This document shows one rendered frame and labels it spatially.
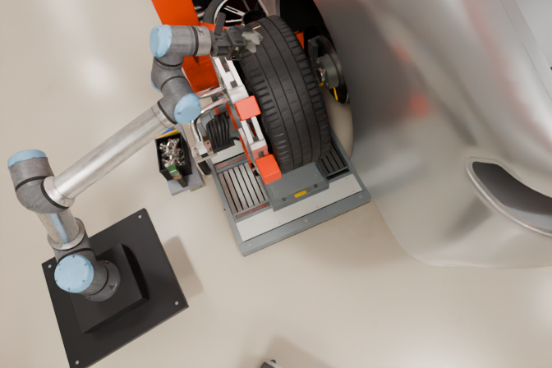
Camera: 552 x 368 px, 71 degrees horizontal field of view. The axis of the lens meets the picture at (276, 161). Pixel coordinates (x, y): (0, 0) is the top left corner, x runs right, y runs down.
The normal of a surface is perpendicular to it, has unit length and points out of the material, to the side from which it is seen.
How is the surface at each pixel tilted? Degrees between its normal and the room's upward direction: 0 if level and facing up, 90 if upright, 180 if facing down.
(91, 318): 2
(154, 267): 0
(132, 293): 2
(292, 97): 39
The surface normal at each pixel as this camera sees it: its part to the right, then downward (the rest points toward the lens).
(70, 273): -0.04, -0.35
